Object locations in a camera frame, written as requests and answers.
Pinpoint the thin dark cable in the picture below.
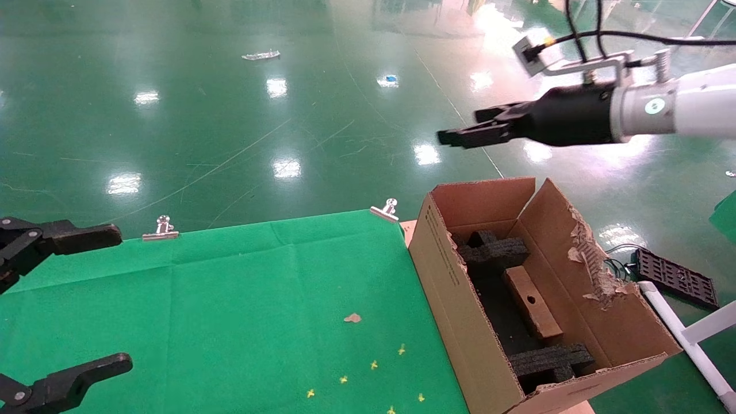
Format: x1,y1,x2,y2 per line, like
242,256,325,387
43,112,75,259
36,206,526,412
538,30,736,48

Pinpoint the silver binder clip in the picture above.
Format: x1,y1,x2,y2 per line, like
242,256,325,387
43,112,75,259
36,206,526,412
370,198,400,224
142,215,180,241

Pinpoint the white pipe frame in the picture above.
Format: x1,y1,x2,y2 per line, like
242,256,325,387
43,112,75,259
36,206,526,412
637,281,736,412

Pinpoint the black foam insert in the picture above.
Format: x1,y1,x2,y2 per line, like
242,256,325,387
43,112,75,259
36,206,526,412
451,230,531,271
509,343,596,395

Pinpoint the green table cloth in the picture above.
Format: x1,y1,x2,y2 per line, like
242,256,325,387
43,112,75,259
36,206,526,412
0,208,469,414

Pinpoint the large open cardboard carton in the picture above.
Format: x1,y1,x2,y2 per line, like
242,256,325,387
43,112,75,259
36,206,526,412
408,177,683,414

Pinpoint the black plastic grid tray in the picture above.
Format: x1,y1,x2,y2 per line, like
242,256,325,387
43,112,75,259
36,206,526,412
634,247,719,311

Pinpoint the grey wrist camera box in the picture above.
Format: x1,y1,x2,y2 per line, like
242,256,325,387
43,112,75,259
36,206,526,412
513,36,553,76

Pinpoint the grey metal camera bracket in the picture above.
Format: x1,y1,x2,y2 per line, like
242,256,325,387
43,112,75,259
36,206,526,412
543,49,673,87

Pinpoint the green sheet corner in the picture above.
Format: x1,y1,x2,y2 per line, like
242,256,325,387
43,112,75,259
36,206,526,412
709,190,736,245

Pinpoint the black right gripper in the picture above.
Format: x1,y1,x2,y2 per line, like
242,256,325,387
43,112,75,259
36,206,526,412
436,83,619,150

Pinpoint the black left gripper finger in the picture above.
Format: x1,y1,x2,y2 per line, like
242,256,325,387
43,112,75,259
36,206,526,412
0,353,133,414
0,217,123,295

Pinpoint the small long cardboard box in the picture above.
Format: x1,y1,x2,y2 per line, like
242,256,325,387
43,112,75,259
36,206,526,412
503,266,564,341

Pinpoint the thick black looped cable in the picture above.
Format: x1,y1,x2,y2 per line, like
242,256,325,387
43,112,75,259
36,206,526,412
565,0,607,64

